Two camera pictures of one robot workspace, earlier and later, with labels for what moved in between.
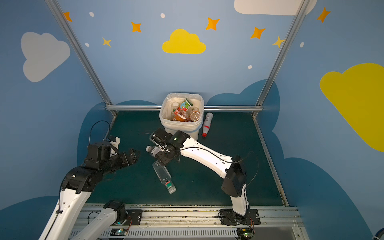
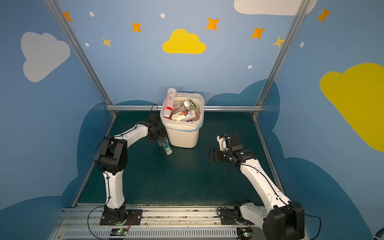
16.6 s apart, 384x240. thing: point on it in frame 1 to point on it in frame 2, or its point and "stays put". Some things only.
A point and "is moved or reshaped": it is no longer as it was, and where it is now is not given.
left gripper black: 130,156 to 159,133
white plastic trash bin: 182,112 stays put
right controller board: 244,233 stays put
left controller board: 119,232 stays put
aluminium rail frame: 198,222 stays put
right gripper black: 163,154 to 220,155
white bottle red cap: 207,123 to 171,93
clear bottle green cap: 165,176 is moved or reshaped
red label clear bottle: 185,104 to 185,115
